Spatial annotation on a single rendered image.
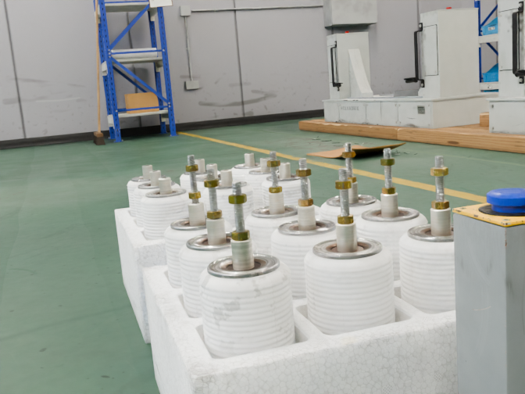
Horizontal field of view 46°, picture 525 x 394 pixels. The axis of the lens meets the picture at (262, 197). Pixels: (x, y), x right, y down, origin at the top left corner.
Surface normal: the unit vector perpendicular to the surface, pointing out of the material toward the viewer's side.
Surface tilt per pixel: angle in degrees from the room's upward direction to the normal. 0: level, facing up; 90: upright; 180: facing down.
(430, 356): 90
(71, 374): 0
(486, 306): 90
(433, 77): 90
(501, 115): 90
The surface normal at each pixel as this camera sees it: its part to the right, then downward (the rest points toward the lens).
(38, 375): -0.08, -0.98
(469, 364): -0.95, 0.13
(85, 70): 0.32, 0.14
